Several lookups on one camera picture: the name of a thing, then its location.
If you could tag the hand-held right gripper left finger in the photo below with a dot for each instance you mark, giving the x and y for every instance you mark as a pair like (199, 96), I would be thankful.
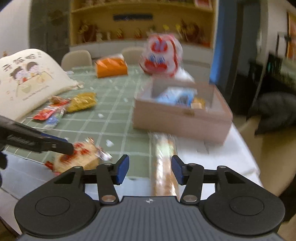
(122, 169)

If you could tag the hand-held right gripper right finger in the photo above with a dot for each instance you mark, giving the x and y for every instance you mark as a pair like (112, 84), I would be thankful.
(177, 169)

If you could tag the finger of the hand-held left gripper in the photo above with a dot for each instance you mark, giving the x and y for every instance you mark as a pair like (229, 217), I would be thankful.
(62, 147)
(53, 137)

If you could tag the long biscuit packet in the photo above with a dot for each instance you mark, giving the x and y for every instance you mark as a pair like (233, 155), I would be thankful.
(163, 162)

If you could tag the round rice cracker packet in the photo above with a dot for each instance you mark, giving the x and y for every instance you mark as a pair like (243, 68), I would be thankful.
(85, 157)

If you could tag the pink box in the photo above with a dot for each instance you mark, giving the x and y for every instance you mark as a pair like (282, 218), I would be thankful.
(180, 125)

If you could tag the crisp bar packet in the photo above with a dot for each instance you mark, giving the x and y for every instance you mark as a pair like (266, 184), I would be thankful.
(198, 103)

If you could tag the blue snack packet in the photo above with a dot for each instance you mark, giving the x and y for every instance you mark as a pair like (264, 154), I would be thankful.
(172, 96)

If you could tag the clear packet with blue label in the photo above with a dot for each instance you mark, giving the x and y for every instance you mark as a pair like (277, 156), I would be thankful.
(53, 120)

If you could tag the red snack packet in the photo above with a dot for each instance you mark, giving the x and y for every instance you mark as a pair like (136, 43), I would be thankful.
(46, 113)

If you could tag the brown clear-wrapped snack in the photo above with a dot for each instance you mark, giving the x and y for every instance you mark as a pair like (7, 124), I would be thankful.
(56, 99)

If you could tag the white table cover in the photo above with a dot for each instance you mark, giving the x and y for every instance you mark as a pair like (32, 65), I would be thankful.
(219, 162)

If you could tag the golden snack packet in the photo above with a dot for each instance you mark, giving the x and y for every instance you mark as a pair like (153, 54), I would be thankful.
(82, 102)

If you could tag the green checked tablecloth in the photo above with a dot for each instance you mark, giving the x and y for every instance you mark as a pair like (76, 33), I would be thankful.
(111, 120)

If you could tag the cream printed pillow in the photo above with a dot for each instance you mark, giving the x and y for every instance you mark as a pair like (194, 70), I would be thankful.
(34, 88)

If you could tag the beige chair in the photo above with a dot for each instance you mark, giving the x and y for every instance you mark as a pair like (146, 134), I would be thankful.
(76, 59)
(131, 54)

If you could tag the orange tissue box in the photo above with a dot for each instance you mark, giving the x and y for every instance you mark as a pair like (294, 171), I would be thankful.
(111, 67)

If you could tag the wooden shelf cabinet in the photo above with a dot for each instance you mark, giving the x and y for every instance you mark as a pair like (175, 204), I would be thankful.
(104, 45)

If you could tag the rabbit-shaped plush bag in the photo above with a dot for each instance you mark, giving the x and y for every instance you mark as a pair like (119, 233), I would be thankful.
(159, 55)

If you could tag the dark padded jacket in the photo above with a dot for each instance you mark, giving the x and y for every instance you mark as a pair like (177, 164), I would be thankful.
(277, 111)

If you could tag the glass fish tank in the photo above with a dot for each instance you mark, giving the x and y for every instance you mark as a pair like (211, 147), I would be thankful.
(277, 69)

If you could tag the black light bar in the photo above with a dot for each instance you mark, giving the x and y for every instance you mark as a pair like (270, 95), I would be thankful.
(133, 17)

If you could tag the framed wall picture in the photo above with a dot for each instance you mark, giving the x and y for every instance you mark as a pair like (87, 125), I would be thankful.
(291, 34)

